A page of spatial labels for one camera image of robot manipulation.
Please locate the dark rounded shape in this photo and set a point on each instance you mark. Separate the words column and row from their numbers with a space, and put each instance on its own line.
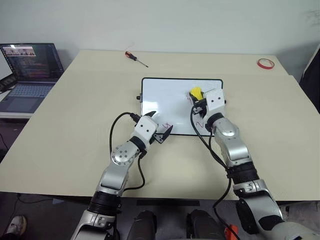
column 145, row 226
column 203, row 226

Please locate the yellow whiteboard eraser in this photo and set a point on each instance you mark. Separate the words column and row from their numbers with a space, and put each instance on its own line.
column 196, row 92

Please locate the red tape roll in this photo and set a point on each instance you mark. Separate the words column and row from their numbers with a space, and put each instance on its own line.
column 265, row 64

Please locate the orange connector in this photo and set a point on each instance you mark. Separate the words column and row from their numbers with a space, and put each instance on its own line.
column 231, row 231

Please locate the black-framed whiteboard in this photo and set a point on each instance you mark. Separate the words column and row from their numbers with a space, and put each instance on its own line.
column 170, row 100

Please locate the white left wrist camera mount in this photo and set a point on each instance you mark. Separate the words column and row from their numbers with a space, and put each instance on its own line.
column 145, row 128

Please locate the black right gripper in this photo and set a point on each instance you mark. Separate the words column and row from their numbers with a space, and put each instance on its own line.
column 202, row 108

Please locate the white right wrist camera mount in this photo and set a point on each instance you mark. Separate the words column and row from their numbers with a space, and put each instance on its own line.
column 215, row 100

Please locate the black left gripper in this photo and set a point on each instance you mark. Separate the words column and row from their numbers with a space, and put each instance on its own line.
column 158, row 138

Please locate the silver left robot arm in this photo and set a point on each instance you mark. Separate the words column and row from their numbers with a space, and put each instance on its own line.
column 117, row 172

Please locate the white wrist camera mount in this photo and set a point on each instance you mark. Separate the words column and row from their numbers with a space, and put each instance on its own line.
column 145, row 128
column 215, row 100

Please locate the red and black screwdriver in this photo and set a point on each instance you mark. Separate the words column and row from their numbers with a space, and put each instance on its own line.
column 133, row 57

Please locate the grey open laptop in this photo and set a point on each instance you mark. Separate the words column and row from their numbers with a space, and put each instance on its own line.
column 30, row 75

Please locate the white shoe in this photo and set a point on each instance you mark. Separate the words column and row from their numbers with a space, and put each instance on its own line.
column 17, row 225

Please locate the black object with white strip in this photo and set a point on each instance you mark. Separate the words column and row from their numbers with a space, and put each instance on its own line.
column 311, row 80

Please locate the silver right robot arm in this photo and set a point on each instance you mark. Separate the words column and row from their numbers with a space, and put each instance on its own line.
column 235, row 147

